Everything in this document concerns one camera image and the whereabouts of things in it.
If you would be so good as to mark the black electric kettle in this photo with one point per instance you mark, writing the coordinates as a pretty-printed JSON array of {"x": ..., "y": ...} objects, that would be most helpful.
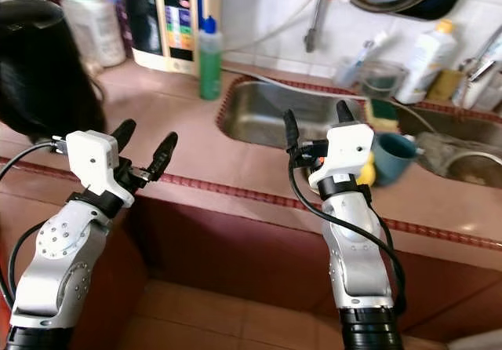
[{"x": 47, "y": 75}]

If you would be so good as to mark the yellow plastic bowl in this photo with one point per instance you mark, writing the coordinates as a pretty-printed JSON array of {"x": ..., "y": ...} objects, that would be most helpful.
[{"x": 365, "y": 169}]

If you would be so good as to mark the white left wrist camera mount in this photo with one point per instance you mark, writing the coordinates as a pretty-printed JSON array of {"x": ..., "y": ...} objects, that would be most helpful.
[{"x": 94, "y": 158}]

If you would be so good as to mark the small clear plastic pail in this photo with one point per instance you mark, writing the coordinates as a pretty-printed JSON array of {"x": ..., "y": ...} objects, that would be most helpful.
[{"x": 383, "y": 79}]

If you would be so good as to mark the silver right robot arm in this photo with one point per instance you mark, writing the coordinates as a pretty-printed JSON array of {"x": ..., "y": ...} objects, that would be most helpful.
[{"x": 357, "y": 264}]

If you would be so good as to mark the green yellow sponge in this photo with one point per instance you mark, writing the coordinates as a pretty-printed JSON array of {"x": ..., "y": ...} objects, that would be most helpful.
[{"x": 386, "y": 114}]

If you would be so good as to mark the brown scouring pad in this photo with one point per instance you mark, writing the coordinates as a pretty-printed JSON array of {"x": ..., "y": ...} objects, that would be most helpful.
[{"x": 445, "y": 85}]

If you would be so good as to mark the clear plastic toothbrush cup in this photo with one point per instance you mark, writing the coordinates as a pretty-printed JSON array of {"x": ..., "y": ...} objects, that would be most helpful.
[{"x": 347, "y": 74}]

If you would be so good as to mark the beige water ionizer appliance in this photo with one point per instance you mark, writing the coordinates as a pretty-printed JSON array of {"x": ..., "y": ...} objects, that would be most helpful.
[{"x": 172, "y": 20}]

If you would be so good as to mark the white detergent bottle yellow cap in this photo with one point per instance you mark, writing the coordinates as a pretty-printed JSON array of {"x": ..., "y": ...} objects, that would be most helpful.
[{"x": 427, "y": 60}]

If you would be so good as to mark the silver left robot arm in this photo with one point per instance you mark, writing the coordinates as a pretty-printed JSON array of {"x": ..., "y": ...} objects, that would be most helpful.
[{"x": 59, "y": 271}]

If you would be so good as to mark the crumpled clear plastic bag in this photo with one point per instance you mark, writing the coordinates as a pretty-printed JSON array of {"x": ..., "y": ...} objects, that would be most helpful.
[{"x": 447, "y": 147}]

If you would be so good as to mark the stainless steel sink basin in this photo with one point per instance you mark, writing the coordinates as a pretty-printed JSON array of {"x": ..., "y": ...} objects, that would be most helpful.
[
  {"x": 263, "y": 114},
  {"x": 439, "y": 122}
]

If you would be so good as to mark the white blue toothbrush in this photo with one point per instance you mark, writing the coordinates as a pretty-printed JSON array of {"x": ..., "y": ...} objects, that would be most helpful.
[{"x": 370, "y": 48}]

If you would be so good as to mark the chrome sink faucet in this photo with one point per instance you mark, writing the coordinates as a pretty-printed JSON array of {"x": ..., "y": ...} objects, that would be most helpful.
[{"x": 478, "y": 75}]

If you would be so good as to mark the blue-grey mug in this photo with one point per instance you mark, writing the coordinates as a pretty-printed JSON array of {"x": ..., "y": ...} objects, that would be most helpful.
[{"x": 392, "y": 160}]

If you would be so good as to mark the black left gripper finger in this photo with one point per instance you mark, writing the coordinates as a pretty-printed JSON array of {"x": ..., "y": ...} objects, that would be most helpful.
[
  {"x": 124, "y": 133},
  {"x": 165, "y": 154}
]

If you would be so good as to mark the green dish soap bottle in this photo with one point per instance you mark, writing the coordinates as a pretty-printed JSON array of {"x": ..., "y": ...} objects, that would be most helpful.
[{"x": 209, "y": 67}]

